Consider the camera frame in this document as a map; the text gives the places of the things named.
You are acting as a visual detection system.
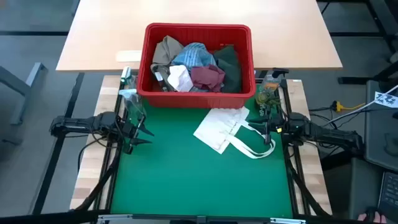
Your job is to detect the amber spray bottle black trigger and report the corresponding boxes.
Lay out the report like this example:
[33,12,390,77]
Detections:
[259,67,290,93]

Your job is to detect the cream canvas tote bag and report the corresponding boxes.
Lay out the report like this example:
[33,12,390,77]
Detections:
[193,106,277,160]

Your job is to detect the silver camera mount bar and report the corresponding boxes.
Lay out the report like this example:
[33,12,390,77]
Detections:
[96,213,307,224]

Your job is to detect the small potted succulent plant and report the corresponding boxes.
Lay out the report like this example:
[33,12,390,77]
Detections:
[254,88,282,124]

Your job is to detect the yellow extension cord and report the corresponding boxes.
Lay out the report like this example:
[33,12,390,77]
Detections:
[331,100,368,113]

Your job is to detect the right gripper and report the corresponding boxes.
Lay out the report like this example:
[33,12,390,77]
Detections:
[248,115,289,146]

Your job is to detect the white printed flag tag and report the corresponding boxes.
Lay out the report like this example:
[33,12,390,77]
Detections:
[374,91,398,109]

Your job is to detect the red plastic laundry bin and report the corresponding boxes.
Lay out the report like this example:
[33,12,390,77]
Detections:
[136,22,257,110]

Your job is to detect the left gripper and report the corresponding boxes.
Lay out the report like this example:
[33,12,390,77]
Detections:
[116,113,155,156]

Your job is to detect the clear plastic spray bottle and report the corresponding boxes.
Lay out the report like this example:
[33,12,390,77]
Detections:
[118,88,147,121]

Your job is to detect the white paper sheet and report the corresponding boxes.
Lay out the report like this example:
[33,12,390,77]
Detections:
[115,50,143,63]

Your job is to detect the maroon garment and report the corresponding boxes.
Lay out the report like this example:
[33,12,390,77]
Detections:
[190,64,226,93]

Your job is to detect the blue striped shirt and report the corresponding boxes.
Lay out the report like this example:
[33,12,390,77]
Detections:
[171,42,218,74]

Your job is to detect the dark grey desk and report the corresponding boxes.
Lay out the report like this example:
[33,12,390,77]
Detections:
[363,80,398,172]

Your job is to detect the dark green garment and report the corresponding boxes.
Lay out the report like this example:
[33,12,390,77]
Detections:
[213,45,243,94]

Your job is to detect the khaki trousers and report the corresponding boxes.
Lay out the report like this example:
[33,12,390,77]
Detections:
[150,35,185,93]

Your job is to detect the black keyboard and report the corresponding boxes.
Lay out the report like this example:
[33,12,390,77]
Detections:
[377,170,398,218]

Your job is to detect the person's hand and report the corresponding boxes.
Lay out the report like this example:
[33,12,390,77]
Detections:
[357,211,388,224]

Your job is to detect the black computer mouse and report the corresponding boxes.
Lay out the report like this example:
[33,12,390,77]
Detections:
[364,206,379,220]

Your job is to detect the white garment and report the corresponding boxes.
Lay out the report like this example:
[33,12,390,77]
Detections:
[167,64,194,93]

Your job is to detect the black aluminium table frame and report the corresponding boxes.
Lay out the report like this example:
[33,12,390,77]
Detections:
[93,71,332,218]

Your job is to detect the light wooden table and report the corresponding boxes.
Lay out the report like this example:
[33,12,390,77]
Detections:
[55,0,343,73]

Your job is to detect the grey metal table leg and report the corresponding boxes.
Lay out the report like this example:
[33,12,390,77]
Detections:
[0,62,48,146]

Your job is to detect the black table base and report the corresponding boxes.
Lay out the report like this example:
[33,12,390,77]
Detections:
[337,0,398,85]

